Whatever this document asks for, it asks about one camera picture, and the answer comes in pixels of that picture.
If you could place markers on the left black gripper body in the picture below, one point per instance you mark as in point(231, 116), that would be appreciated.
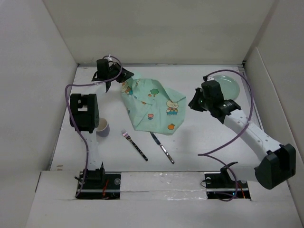
point(114, 70)

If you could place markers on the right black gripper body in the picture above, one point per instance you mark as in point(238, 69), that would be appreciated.
point(199, 102)

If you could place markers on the green cartoon print cloth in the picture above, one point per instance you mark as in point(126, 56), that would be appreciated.
point(152, 107)

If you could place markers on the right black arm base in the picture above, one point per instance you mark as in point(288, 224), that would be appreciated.
point(229, 183)

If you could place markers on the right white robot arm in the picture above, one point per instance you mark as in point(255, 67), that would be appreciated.
point(277, 161)

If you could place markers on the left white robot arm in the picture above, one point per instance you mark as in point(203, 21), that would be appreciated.
point(83, 109)

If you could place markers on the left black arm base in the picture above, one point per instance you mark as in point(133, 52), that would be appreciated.
point(98, 185)

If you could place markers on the pale green glass plate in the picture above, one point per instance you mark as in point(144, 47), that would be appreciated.
point(229, 87)

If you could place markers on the purple mug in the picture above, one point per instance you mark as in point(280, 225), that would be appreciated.
point(103, 128)

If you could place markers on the silver knife dark handle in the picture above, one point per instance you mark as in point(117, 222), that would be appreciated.
point(162, 147)

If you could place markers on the silver fork dark handle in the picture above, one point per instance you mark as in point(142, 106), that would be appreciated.
point(127, 137)

